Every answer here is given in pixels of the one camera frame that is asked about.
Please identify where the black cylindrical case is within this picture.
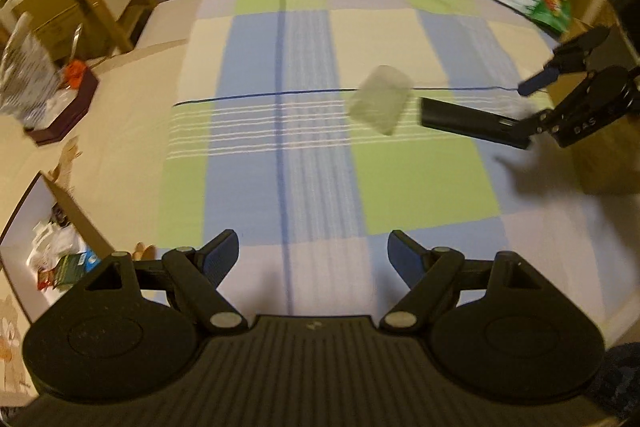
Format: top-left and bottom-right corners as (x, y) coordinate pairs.
(420, 98), (530, 150)

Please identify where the dark red tissue box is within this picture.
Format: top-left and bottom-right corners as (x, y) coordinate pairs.
(23, 67), (99, 146)

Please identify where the crumpled plastic bag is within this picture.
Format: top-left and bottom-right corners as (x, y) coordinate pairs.
(1, 12), (62, 129)

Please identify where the checkered tablecloth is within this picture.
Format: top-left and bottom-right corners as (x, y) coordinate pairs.
(157, 0), (639, 341)

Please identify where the clear plastic cup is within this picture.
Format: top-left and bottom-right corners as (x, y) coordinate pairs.
(347, 65), (413, 135)

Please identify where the cardboard box with trash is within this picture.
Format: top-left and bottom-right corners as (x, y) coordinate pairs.
(1, 173), (115, 323)

